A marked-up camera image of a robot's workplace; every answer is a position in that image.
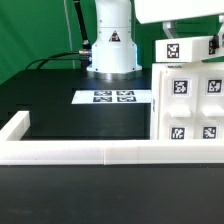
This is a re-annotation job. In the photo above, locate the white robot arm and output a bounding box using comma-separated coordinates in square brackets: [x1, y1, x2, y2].
[87, 0, 224, 77]

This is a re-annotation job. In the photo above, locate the black ribbed hose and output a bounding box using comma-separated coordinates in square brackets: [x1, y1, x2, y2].
[73, 0, 92, 51]

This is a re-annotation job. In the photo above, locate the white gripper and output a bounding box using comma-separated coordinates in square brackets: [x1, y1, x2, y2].
[134, 0, 224, 48]

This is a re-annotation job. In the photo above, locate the white cabinet body box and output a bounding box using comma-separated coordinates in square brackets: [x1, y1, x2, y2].
[150, 62, 224, 140]

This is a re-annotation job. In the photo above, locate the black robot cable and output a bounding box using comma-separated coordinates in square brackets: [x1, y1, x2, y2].
[25, 50, 93, 71]

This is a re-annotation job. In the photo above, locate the white marker base plate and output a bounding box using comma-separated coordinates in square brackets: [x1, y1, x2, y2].
[72, 90, 151, 104]

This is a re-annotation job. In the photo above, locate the white U-shaped fence frame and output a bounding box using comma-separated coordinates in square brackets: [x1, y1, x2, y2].
[0, 111, 224, 165]

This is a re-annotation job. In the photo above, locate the white cabinet top block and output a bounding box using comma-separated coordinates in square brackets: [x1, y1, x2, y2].
[155, 34, 224, 63]

